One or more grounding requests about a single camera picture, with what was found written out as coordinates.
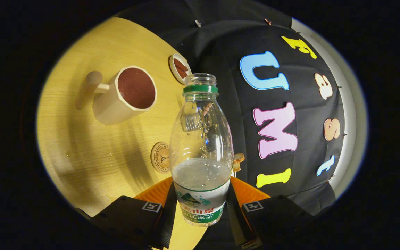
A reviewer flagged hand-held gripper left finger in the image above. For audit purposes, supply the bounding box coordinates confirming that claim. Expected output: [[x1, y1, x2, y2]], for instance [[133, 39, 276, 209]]
[[77, 176, 178, 250]]

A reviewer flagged clear plastic juice bottle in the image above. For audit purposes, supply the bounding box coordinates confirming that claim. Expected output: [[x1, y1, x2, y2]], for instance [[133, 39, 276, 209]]
[[169, 73, 234, 227]]

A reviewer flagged wooden table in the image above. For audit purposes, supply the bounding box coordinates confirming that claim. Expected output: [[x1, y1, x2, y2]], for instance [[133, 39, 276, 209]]
[[36, 17, 207, 250]]

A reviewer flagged black backdrop cloth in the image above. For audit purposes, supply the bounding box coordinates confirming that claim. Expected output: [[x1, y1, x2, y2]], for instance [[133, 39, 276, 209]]
[[117, 0, 346, 216]]

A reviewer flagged cream cup with wooden handle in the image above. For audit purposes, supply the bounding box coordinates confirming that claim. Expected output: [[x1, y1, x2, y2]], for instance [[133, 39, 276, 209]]
[[75, 66, 157, 126]]

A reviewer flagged small white oval plate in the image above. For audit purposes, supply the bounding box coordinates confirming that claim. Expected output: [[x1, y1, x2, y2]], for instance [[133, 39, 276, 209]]
[[169, 53, 192, 85]]

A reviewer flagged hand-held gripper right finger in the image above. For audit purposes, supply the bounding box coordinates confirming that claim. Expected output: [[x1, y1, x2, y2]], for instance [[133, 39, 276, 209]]
[[226, 176, 313, 250]]

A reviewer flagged round cork coaster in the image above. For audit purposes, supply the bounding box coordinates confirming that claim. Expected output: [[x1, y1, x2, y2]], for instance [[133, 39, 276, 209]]
[[150, 142, 171, 173]]

